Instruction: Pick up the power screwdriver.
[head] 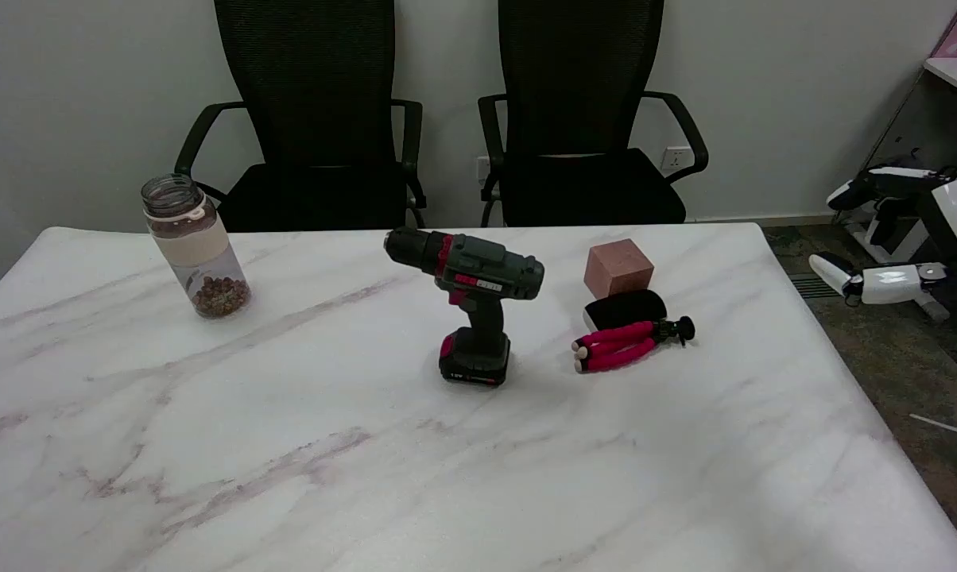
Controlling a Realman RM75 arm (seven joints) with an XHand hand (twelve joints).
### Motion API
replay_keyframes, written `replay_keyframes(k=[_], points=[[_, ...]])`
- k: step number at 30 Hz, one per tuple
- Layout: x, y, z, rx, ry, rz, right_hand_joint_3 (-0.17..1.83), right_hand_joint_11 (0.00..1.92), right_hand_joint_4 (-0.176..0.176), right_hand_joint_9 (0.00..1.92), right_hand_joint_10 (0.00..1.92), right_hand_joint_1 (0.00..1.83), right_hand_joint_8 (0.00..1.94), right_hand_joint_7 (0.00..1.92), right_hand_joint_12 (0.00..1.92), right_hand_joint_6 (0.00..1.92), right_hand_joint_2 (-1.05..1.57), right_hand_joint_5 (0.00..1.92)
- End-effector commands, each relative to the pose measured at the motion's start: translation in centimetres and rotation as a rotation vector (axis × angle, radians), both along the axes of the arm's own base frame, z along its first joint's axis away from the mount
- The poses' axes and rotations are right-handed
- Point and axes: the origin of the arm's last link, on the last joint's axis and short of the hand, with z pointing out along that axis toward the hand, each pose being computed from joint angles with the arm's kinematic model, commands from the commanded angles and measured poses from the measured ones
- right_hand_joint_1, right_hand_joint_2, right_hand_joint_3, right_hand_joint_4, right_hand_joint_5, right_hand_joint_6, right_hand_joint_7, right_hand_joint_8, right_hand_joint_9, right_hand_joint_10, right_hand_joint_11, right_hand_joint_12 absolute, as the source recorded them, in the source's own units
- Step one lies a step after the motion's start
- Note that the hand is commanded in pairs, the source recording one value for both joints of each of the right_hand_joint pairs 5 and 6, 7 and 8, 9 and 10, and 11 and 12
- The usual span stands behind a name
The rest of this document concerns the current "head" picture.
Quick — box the floor vent grille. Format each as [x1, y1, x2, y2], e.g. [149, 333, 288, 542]
[788, 273, 845, 300]

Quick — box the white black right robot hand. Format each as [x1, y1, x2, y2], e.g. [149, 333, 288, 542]
[809, 164, 957, 320]

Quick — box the pink cube block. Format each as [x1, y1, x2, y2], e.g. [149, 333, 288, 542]
[583, 238, 655, 300]

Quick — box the clear bottle with beige sleeve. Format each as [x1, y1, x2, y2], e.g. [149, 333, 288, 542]
[141, 173, 252, 320]

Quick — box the black mesh office chair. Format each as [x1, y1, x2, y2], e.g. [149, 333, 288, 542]
[478, 0, 709, 229]
[174, 0, 428, 233]

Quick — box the black and white pouch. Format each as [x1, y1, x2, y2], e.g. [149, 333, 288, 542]
[583, 289, 668, 333]

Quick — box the dark green red power screwdriver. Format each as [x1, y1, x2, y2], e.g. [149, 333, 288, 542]
[383, 227, 545, 388]

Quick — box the pink flexible mini tripod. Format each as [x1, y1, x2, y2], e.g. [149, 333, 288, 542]
[571, 315, 695, 374]

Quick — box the brown nuts pile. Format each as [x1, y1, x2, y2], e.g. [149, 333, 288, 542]
[192, 275, 251, 318]

